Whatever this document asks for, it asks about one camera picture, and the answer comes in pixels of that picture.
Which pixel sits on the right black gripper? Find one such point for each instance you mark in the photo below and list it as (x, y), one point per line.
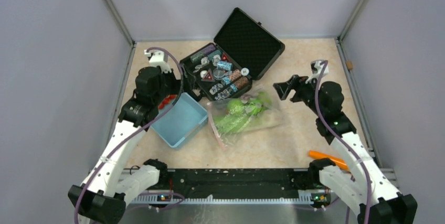
(296, 83)

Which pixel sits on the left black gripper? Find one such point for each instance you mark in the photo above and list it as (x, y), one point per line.
(177, 82)

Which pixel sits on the clear zip top bag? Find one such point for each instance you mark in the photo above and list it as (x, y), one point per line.
(260, 103)

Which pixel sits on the green apple toy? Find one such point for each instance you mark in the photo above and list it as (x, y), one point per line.
(235, 106)

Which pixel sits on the green napa cabbage toy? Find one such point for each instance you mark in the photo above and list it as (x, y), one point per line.
(226, 123)

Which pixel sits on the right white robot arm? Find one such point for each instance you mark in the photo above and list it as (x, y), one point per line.
(365, 189)

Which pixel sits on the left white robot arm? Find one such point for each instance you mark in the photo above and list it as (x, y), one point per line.
(102, 197)

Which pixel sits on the red cherry tomato bunch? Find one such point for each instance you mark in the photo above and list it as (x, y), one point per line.
(168, 100)

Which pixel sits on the white single poker chip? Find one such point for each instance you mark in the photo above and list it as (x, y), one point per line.
(244, 71)

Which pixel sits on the light blue plastic basket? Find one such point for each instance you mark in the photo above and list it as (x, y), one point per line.
(182, 121)

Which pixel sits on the black poker chip case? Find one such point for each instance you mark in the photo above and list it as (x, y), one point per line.
(241, 42)

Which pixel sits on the red triangle dealer token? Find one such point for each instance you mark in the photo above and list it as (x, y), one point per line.
(207, 76)

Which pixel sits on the clear round dealer button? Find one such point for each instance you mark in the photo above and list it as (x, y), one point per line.
(218, 74)

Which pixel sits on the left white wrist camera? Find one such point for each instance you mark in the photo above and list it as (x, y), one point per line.
(158, 58)

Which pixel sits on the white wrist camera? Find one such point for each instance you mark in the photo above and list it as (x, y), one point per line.
(158, 58)
(318, 68)

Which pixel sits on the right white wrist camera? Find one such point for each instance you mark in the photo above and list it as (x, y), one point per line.
(318, 68)

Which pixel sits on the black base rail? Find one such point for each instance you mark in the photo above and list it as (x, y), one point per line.
(246, 183)

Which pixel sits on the white cable duct strip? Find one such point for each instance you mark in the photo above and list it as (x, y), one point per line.
(303, 199)

